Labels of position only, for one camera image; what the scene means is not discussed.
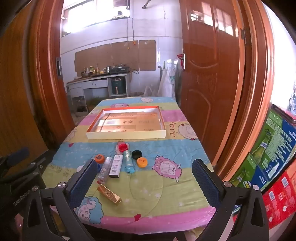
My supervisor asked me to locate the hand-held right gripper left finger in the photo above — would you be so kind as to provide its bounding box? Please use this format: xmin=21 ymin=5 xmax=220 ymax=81
xmin=22 ymin=159 xmax=99 ymax=241

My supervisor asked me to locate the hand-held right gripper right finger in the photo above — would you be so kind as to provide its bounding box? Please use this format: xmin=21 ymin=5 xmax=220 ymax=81
xmin=192 ymin=159 xmax=270 ymax=241

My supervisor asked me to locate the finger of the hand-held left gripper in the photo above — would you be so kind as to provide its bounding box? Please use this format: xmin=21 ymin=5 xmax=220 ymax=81
xmin=0 ymin=152 xmax=55 ymax=186
xmin=0 ymin=147 xmax=30 ymax=171

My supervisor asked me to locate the clear floral lighter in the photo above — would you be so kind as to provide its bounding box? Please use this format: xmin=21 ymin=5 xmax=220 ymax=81
xmin=97 ymin=157 xmax=112 ymax=183

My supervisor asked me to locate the gold lighter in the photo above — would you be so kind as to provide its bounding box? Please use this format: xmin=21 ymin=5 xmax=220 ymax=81
xmin=96 ymin=184 xmax=122 ymax=205

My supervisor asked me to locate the white lighter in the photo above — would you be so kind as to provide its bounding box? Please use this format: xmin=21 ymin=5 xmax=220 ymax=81
xmin=109 ymin=154 xmax=123 ymax=178

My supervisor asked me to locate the light blue lighter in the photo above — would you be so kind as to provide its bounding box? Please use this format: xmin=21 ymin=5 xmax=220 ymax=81
xmin=124 ymin=150 xmax=134 ymax=174

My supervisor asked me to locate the shallow orange-rimmed cardboard box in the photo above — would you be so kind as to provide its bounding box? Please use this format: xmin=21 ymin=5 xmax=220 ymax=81
xmin=86 ymin=105 xmax=166 ymax=140

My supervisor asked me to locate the pastel sheep printed blanket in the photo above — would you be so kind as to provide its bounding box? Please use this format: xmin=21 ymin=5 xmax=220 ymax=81
xmin=42 ymin=96 xmax=218 ymax=232

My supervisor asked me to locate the red printed carton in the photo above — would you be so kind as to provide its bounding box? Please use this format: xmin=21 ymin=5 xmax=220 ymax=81
xmin=231 ymin=171 xmax=296 ymax=230

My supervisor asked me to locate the glass jug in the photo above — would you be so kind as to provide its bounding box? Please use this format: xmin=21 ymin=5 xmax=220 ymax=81
xmin=75 ymin=98 xmax=87 ymax=114

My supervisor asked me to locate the green printed carton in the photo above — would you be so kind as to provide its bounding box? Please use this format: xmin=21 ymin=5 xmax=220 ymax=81
xmin=229 ymin=104 xmax=296 ymax=192

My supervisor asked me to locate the potted green plant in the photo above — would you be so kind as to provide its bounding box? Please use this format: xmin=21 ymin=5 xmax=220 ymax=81
xmin=87 ymin=97 xmax=103 ymax=109

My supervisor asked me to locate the metal strike plate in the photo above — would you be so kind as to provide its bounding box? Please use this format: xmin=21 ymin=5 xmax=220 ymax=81
xmin=55 ymin=57 xmax=63 ymax=80

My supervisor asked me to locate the grey kitchen counter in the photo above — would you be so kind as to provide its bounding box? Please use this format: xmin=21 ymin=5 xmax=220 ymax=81
xmin=66 ymin=73 xmax=130 ymax=114

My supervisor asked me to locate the dark green air fryer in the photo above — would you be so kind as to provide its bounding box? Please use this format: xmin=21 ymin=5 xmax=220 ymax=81
xmin=111 ymin=77 xmax=123 ymax=95

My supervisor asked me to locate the clear plastic bag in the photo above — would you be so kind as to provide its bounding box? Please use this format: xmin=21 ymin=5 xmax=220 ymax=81
xmin=143 ymin=86 xmax=158 ymax=96

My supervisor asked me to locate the white woven sack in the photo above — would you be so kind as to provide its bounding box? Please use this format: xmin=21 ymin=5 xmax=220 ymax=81
xmin=157 ymin=59 xmax=178 ymax=98

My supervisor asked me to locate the brown wooden door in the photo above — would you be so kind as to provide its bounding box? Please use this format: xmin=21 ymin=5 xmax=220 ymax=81
xmin=179 ymin=0 xmax=245 ymax=163

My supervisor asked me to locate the black gas stove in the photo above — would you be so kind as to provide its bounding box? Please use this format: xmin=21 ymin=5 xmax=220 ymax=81
xmin=109 ymin=65 xmax=130 ymax=74

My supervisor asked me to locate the window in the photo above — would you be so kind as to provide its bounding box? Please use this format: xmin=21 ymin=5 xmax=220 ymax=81
xmin=60 ymin=0 xmax=131 ymax=37

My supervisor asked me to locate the brown wooden door frame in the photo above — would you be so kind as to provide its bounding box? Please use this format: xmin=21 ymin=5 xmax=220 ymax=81
xmin=29 ymin=0 xmax=275 ymax=181

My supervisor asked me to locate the cardboard sheet on wall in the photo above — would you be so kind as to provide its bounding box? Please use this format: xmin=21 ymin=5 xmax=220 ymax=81
xmin=74 ymin=40 xmax=157 ymax=73

